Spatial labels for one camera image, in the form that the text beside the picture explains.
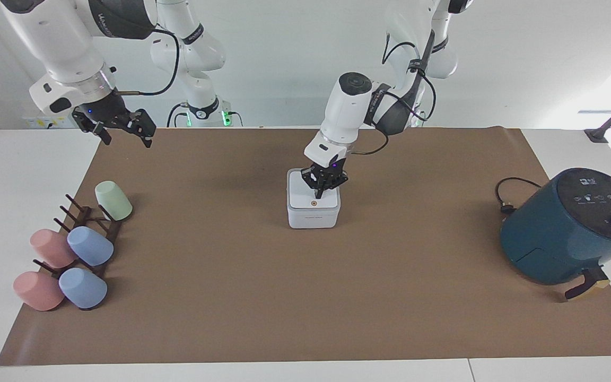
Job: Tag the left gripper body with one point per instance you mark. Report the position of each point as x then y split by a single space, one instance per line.
331 168

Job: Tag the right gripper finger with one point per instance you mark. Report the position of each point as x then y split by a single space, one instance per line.
101 132
143 127

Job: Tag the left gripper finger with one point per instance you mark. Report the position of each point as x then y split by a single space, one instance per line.
334 185
312 181

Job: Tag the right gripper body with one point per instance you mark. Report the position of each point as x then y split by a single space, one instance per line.
105 109

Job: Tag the white square trash can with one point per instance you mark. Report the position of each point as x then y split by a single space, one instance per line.
313 215

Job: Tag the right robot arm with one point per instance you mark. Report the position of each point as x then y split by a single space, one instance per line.
56 42

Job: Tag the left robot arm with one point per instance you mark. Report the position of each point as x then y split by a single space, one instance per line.
343 109

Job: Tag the green plastic cup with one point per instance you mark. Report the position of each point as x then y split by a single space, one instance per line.
114 201

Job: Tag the dark wooden cup rack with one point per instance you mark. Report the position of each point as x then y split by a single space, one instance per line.
113 229

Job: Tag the blue plastic cup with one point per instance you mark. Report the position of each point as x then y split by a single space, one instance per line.
83 289
90 246

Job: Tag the pink plastic cup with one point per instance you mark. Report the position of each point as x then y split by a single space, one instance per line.
51 248
37 292

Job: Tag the teal air fryer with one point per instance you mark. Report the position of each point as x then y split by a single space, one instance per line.
560 239

